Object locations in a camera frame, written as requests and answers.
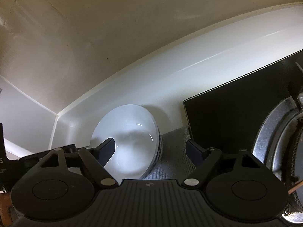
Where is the grey counter mat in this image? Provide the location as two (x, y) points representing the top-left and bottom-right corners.
(145, 127), (196, 183)

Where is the blue white patterned bowl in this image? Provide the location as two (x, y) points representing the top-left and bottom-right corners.
(89, 104), (162, 183)

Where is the black gas stove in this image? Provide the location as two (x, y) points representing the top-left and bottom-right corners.
(177, 52), (302, 226)

